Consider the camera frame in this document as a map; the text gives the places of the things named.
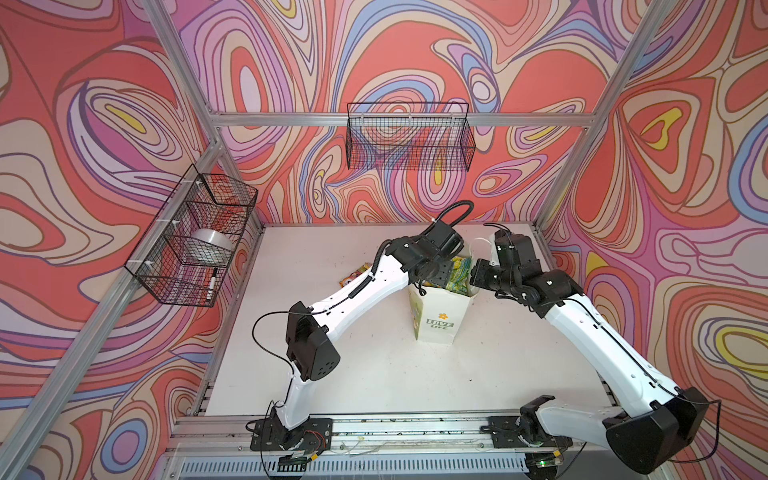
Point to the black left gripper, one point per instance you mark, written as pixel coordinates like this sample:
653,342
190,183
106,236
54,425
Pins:
445,273

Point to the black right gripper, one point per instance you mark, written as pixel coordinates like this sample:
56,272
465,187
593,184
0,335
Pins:
478,272

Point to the green snack bag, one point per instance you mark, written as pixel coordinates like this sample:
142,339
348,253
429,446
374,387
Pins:
459,278

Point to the white paper bag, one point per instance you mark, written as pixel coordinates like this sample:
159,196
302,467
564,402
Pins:
437,314

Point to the red Fox's candy bag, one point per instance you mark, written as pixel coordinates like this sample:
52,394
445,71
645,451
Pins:
355,274

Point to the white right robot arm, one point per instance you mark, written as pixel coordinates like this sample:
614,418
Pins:
654,418

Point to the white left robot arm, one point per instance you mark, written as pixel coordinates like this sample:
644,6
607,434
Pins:
425,258

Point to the silver tape roll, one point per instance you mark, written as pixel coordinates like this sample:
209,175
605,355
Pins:
214,238

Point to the black wire basket back wall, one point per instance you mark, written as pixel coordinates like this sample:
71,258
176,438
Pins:
409,136

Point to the black wire basket wall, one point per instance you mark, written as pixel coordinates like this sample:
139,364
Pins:
172,266
409,136

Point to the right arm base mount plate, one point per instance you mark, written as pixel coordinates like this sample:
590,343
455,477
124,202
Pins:
507,432

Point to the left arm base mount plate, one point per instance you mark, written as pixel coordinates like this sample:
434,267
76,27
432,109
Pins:
269,434

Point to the aluminium frame post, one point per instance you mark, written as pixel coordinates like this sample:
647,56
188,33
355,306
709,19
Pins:
637,47

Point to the black wire basket left wall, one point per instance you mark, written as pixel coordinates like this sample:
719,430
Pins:
172,266

